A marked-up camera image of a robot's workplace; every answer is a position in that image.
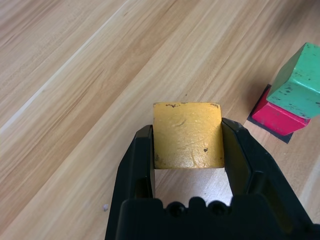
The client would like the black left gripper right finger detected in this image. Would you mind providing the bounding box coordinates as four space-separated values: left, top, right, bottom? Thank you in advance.
221 117 320 240

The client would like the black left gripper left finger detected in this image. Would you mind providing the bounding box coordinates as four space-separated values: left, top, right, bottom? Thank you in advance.
104 124 157 240

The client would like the red wooden block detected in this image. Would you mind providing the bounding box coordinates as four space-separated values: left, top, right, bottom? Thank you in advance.
251 88 312 136

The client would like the yellow wooden block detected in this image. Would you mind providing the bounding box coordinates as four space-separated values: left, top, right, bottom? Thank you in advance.
152 101 226 171

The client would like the green wooden block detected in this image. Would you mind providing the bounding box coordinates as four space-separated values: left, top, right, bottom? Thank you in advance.
265 41 320 120

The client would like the black square tape marker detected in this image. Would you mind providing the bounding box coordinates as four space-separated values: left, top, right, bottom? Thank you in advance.
246 83 294 145

